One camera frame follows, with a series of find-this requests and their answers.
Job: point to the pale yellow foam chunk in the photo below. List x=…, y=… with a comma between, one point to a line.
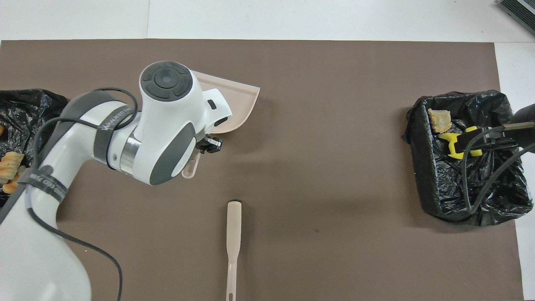
x=439, y=120

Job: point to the beige hand brush black bristles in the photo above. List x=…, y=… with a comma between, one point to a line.
x=233, y=225

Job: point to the brown table mat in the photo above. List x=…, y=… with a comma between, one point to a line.
x=334, y=62

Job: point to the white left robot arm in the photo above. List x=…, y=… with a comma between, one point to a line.
x=167, y=125

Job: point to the notched yellow sponge piece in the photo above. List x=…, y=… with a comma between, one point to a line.
x=447, y=138

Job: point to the pale foam lump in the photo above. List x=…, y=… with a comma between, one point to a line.
x=10, y=187

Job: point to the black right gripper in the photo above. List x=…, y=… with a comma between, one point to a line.
x=499, y=140

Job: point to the beige plastic dustpan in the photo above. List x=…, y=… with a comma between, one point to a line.
x=238, y=104

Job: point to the dark ribbed device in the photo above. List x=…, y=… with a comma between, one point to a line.
x=520, y=12

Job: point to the black bag lined bin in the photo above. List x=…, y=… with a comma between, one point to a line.
x=25, y=113
x=443, y=192

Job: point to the beige foam chunk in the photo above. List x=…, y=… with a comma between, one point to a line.
x=10, y=164

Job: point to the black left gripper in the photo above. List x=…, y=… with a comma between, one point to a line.
x=200, y=144

